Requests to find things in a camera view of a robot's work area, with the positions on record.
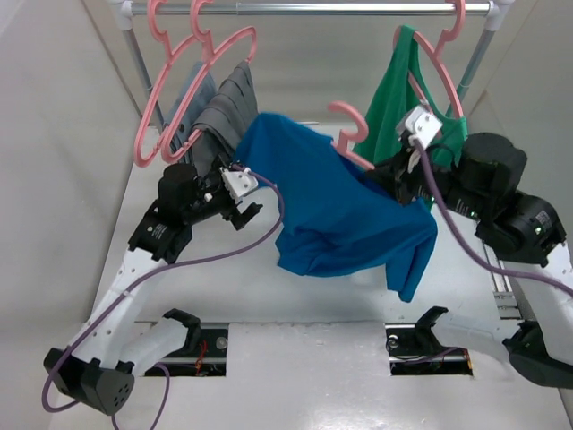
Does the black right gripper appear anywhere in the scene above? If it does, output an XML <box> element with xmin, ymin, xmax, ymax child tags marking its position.
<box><xmin>366</xmin><ymin>142</ymin><xmax>490</xmax><ymax>221</ymax></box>

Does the green tank top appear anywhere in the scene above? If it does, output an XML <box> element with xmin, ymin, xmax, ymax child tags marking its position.
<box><xmin>351</xmin><ymin>24</ymin><xmax>469</xmax><ymax>211</ymax></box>

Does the blue t shirt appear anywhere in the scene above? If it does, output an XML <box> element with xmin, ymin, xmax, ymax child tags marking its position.
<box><xmin>235</xmin><ymin>113</ymin><xmax>438</xmax><ymax>303</ymax></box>

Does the pink hanger with green shirt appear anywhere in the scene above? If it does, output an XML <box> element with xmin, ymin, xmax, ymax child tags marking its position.
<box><xmin>393</xmin><ymin>0</ymin><xmax>466</xmax><ymax>119</ymax></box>

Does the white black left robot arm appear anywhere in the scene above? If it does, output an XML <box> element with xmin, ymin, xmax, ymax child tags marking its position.
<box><xmin>44</xmin><ymin>159</ymin><xmax>262</xmax><ymax>416</ymax></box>

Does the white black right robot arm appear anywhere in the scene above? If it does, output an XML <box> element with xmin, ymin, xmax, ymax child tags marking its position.
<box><xmin>366</xmin><ymin>133</ymin><xmax>572</xmax><ymax>390</ymax></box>

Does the pink hanger with grey clothes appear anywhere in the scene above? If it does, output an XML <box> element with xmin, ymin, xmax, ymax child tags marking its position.
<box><xmin>161</xmin><ymin>1</ymin><xmax>258</xmax><ymax>164</ymax></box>

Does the grey pleated skirt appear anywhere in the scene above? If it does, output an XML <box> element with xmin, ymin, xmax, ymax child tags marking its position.
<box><xmin>191</xmin><ymin>61</ymin><xmax>259</xmax><ymax>176</ymax></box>

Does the light blue garment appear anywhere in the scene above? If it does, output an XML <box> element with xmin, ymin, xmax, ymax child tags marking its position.
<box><xmin>163</xmin><ymin>60</ymin><xmax>218</xmax><ymax>149</ymax></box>

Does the metal clothes rack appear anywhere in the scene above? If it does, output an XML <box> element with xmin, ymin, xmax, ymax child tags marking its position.
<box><xmin>106</xmin><ymin>0</ymin><xmax>511</xmax><ymax>192</ymax></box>

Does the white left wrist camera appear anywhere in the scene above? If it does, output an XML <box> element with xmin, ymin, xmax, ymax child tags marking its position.
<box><xmin>220</xmin><ymin>168</ymin><xmax>259</xmax><ymax>202</ymax></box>

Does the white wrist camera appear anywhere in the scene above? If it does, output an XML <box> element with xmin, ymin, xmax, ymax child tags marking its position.
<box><xmin>396</xmin><ymin>105</ymin><xmax>442</xmax><ymax>149</ymax></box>
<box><xmin>220</xmin><ymin>168</ymin><xmax>259</xmax><ymax>202</ymax></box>

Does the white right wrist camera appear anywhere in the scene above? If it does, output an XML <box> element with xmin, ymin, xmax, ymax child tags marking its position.
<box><xmin>396</xmin><ymin>105</ymin><xmax>442</xmax><ymax>149</ymax></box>

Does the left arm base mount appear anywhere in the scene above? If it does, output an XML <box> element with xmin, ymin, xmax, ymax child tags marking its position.
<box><xmin>159</xmin><ymin>323</ymin><xmax>229</xmax><ymax>377</ymax></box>

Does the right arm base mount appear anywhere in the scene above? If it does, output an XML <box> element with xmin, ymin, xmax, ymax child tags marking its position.
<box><xmin>385</xmin><ymin>323</ymin><xmax>474</xmax><ymax>376</ymax></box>

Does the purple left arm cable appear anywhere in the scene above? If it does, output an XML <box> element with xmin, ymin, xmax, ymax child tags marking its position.
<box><xmin>40</xmin><ymin>163</ymin><xmax>286</xmax><ymax>430</ymax></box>

